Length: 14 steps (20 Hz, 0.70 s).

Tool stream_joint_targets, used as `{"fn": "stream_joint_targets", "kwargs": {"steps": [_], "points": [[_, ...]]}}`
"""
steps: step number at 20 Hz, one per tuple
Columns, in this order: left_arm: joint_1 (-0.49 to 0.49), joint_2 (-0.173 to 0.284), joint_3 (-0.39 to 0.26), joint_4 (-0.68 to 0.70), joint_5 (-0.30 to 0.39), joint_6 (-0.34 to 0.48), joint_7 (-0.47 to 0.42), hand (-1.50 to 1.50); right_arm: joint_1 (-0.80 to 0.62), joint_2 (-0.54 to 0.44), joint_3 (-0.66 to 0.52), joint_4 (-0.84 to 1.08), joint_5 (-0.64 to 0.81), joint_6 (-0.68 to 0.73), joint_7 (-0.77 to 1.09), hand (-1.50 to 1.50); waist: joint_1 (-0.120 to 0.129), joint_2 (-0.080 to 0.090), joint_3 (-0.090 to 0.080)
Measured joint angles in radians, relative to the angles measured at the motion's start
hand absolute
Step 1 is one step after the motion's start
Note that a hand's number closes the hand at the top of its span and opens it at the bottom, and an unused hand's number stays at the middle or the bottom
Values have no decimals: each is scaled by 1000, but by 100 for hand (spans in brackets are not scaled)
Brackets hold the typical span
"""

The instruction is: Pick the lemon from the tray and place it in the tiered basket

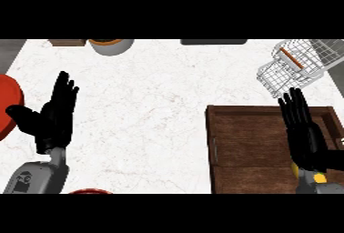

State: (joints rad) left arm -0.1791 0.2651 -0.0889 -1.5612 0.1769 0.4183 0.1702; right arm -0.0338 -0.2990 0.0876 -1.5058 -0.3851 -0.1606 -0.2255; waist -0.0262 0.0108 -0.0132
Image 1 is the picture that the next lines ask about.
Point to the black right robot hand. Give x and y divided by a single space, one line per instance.
306 142

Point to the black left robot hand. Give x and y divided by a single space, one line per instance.
57 121

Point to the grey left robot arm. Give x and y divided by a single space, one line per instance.
42 176

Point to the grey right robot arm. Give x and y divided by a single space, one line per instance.
316 184

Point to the yellow lemon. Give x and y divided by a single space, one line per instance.
319 177

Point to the brown wooden tray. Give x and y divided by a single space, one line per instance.
256 151

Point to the red round plate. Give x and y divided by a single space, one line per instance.
8 106

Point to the red round rim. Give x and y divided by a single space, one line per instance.
89 191

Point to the brown wooden block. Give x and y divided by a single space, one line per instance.
67 42

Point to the grey bowl with orange rim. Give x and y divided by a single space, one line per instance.
111 46

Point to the dark grey flat appliance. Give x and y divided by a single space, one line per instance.
213 42

